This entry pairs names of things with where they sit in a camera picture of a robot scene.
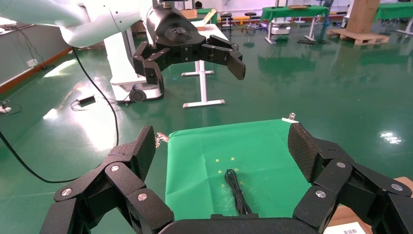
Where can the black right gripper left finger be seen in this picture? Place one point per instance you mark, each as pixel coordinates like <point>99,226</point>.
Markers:
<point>129,168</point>

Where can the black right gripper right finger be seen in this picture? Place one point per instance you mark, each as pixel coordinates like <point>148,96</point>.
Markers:
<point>326,168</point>

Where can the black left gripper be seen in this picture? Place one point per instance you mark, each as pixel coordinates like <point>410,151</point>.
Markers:
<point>174,32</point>

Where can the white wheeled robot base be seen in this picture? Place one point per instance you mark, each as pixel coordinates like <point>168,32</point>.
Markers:
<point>122,64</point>

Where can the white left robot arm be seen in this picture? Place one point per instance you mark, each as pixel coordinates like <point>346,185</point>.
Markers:
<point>90,22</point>

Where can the open brown cardboard box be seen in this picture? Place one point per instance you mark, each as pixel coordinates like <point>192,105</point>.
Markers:
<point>350,214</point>

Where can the white height-adjustable desk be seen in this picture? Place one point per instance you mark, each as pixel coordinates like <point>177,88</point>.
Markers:
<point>202,84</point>

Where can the metal binder clip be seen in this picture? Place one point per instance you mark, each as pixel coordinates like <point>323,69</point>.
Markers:
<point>161,139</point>
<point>291,118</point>

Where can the green table cloth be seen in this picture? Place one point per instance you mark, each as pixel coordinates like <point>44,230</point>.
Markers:
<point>200,161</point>

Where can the black power adapter brick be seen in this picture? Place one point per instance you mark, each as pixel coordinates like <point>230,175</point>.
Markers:
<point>86,100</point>

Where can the small white mobile robot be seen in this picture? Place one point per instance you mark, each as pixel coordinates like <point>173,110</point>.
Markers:
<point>280,29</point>

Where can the green cloth covered table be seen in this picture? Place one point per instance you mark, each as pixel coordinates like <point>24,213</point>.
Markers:
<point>290,13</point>
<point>393,11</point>

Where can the wooden pallet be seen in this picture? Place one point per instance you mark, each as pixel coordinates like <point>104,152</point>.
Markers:
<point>358,36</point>

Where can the white power strip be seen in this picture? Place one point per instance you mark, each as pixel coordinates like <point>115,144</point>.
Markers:
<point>5,109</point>

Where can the tall brown cardboard carton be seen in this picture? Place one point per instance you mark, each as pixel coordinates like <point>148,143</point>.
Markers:
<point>363,16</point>

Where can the white wall socket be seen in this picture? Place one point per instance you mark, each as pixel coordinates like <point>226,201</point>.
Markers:
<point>32,63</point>

